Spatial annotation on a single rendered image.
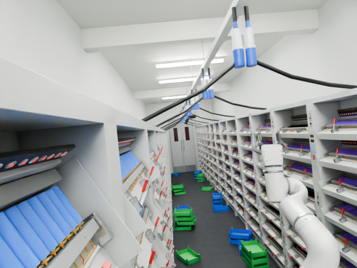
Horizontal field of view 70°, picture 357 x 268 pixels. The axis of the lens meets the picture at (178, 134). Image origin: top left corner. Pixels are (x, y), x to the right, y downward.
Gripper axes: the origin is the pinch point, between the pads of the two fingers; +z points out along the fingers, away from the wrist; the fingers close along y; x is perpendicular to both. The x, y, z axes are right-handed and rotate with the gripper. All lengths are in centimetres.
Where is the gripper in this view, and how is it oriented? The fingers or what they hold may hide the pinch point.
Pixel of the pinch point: (268, 134)
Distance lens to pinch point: 129.8
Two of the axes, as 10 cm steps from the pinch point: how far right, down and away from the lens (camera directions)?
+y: 10.0, -0.3, 0.6
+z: -0.4, -9.7, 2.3
